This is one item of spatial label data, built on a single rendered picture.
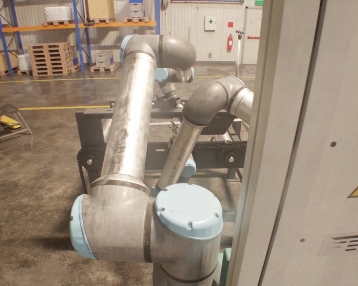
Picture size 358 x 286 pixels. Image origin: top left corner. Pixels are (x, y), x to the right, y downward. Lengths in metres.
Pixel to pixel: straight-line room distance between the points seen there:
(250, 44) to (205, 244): 10.53
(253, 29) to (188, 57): 10.00
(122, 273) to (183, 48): 1.64
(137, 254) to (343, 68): 0.49
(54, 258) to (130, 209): 1.78
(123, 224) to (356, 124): 0.45
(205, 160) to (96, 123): 0.74
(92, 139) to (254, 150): 1.41
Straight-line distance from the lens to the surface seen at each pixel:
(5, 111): 4.51
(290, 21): 0.28
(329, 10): 0.30
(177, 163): 1.08
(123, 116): 0.71
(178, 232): 0.52
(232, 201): 2.66
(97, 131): 1.64
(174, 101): 1.57
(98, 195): 0.60
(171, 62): 0.91
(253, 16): 10.90
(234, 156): 1.63
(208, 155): 1.67
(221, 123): 1.60
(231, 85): 0.98
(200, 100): 0.90
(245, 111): 0.94
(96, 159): 1.66
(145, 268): 2.08
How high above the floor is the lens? 1.66
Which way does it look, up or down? 27 degrees down
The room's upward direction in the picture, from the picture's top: straight up
